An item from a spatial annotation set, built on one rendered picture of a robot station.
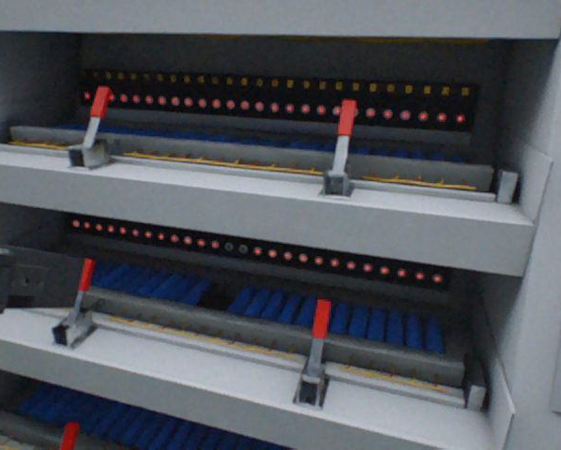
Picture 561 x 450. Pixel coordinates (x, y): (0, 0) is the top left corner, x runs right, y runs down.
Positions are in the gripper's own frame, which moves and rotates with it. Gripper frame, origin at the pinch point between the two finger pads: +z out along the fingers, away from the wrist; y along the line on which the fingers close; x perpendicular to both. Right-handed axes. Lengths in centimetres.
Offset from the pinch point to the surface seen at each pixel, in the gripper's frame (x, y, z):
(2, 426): -21.7, -25.2, 30.0
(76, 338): -7.3, -11.3, 21.9
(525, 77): 25.9, 30.3, 23.5
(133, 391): -11.0, -3.3, 21.9
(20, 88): 21.9, -30.3, 24.0
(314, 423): -9.4, 15.3, 21.0
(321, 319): -0.4, 14.4, 21.7
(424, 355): -2.3, 24.3, 26.6
